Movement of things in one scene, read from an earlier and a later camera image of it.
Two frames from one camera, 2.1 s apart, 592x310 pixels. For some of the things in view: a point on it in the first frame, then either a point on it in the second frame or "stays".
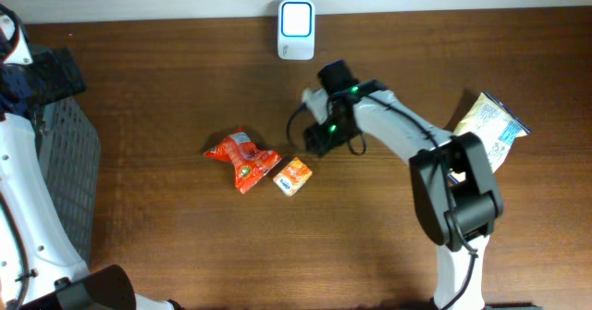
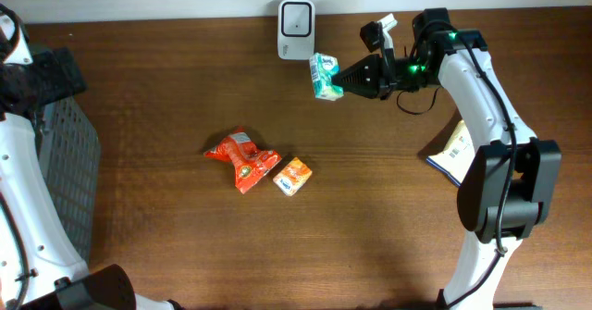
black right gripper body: [322, 141] -> [400, 75]
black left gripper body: [53, 78] stays
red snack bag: [251, 163] stays
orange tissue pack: [291, 177] stays
